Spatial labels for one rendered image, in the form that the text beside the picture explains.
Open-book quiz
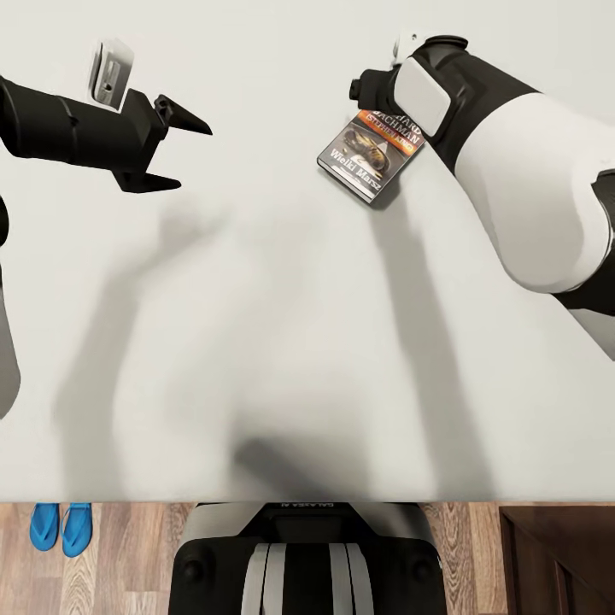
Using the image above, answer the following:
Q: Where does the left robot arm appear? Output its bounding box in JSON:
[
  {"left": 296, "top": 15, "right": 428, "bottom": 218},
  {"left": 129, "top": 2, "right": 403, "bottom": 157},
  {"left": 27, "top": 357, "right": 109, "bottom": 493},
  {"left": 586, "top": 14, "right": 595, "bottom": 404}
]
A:
[{"left": 0, "top": 37, "right": 213, "bottom": 421}]

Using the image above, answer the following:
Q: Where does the sandal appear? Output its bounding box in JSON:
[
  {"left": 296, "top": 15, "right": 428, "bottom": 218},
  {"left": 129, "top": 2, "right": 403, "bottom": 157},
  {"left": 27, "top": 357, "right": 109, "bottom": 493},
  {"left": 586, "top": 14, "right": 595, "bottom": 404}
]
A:
[
  {"left": 61, "top": 503, "right": 92, "bottom": 558},
  {"left": 30, "top": 503, "right": 61, "bottom": 551}
]

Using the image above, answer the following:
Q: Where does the hardback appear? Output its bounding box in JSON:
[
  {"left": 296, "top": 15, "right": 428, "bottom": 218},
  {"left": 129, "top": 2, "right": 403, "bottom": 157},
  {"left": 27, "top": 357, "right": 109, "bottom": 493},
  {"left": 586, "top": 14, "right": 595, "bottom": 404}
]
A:
[{"left": 316, "top": 110, "right": 426, "bottom": 204}]

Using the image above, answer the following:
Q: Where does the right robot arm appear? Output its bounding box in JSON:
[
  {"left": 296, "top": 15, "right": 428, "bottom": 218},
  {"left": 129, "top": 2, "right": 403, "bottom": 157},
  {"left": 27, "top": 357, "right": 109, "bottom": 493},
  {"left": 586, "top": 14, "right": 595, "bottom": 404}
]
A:
[{"left": 349, "top": 26, "right": 615, "bottom": 363}]

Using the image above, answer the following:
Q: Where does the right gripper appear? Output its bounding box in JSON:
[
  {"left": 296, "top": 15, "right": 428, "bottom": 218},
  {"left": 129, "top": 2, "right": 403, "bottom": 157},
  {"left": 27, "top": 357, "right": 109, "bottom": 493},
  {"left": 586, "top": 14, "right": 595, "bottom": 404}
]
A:
[{"left": 349, "top": 67, "right": 400, "bottom": 116}]

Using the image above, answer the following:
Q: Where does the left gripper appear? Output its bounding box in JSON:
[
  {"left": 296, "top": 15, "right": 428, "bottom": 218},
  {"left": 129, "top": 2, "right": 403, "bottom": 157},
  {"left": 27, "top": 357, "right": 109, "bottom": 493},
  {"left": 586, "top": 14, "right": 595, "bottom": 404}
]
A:
[{"left": 56, "top": 88, "right": 213, "bottom": 194}]

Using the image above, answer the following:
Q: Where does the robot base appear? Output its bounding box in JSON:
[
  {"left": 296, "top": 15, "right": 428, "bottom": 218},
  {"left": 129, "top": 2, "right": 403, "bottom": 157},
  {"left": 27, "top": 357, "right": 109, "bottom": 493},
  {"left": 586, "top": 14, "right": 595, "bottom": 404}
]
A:
[{"left": 167, "top": 502, "right": 448, "bottom": 615}]

